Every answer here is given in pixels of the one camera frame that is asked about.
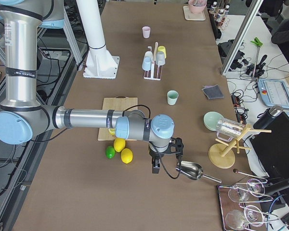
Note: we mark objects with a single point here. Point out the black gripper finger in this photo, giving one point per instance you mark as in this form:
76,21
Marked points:
154,167
157,167

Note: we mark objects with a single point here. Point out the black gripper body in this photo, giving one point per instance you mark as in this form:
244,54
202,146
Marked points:
153,154

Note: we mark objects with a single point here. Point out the mint green cup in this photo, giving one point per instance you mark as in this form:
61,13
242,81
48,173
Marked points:
172,97

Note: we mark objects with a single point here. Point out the pink cup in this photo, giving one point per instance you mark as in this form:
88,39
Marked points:
146,31

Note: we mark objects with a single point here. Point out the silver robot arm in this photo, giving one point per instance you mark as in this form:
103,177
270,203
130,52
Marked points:
22,117

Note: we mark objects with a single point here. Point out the light blue cup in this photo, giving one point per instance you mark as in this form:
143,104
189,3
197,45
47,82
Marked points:
146,65

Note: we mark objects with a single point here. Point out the grey cup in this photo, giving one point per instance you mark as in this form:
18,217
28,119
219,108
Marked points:
160,58

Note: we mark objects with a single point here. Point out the white cup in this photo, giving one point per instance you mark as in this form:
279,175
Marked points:
149,54

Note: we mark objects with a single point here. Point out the yellow cup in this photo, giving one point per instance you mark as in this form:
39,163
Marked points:
162,49

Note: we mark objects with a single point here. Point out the metal scoop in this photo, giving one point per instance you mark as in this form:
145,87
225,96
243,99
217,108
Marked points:
194,171

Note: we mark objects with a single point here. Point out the yellow lemon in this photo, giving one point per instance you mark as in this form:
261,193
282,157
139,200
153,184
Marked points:
119,144
126,155

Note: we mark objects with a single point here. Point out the mint green bowl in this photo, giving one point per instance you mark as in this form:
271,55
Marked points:
211,119

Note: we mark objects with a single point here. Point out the wooden mug tree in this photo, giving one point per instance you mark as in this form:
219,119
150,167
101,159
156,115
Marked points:
222,155

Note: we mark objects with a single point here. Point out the green lime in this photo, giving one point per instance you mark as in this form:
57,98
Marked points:
110,152

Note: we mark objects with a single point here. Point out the clear glass mug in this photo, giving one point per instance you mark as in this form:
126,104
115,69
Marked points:
228,129

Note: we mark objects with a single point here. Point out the lemon slice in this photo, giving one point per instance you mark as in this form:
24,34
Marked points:
112,131

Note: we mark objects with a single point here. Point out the grey folded cloth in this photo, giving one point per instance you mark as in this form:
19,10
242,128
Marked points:
212,92

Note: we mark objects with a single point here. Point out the wooden cutting board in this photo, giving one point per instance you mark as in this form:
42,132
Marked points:
117,103

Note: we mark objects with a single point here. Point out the wine glass rack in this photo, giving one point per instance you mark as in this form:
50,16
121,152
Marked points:
240,205

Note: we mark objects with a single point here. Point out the black monitor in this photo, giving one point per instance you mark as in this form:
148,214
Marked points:
272,148

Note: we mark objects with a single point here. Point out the teach pendant tablet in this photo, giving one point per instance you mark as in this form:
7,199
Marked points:
273,92

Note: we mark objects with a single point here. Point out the beige tray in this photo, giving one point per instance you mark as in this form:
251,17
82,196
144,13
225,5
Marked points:
189,16

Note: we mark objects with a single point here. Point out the green tipped grabber stick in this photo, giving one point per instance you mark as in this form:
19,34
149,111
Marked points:
258,44

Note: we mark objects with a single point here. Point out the pink bowl with ice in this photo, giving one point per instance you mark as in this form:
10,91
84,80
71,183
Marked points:
197,6

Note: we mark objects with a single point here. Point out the white wire cup holder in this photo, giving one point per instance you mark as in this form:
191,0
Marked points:
155,72

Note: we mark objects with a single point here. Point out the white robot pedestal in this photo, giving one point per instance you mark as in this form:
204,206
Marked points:
100,63

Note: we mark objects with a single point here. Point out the aluminium frame post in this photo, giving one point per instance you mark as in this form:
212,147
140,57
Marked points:
246,23

